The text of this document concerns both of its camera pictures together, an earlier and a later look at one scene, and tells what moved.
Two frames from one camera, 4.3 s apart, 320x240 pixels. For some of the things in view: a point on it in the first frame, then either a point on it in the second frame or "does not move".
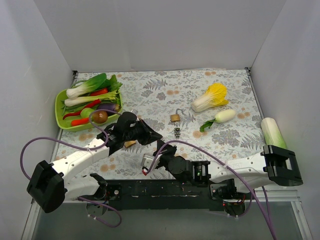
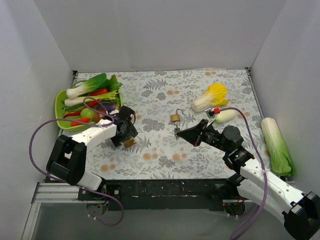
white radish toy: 221,117 does not move
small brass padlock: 176,117 does not move
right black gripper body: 163,152 → 200,133
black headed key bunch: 177,129 does not move
